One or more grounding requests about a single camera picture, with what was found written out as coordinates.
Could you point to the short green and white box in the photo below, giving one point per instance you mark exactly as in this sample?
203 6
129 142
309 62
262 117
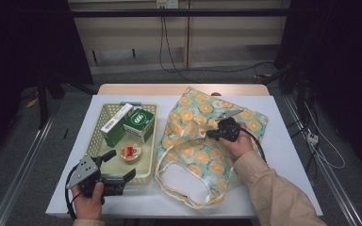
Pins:
138 120

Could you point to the aluminium floor rail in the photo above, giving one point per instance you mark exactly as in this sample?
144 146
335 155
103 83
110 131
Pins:
22 171
330 179

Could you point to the black metal crossbar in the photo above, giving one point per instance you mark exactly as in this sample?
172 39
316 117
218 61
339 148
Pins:
176 12

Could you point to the person's left hand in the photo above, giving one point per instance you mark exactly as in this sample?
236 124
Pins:
89 205

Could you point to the black metal stand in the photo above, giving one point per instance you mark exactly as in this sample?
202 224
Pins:
43 100

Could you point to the round tan tin red label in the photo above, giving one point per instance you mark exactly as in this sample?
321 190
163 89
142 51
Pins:
130 153

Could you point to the white wall socket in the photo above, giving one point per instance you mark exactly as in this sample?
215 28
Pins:
167 3

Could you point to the tall green and white box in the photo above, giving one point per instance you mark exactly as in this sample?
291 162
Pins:
116 120

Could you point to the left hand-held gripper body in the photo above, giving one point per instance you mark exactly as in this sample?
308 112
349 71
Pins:
86 175

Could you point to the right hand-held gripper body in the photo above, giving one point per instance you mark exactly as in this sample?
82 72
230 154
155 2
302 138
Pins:
229 128

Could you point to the person's right hand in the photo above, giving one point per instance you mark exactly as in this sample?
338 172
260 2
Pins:
238 146

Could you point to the orange print fabric tote bag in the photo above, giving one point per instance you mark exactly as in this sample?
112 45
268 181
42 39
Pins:
185 147

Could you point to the grey basket label holder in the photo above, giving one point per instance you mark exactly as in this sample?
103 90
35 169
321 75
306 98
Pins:
131 103

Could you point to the dark round table grommet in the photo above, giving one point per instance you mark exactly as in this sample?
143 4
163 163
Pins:
217 93

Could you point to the white power strip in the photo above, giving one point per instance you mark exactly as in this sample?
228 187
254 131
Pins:
313 138

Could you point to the black curtain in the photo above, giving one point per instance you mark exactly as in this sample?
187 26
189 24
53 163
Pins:
342 62
22 47

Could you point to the pale green perforated plastic basket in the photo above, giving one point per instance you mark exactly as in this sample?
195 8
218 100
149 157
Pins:
113 164

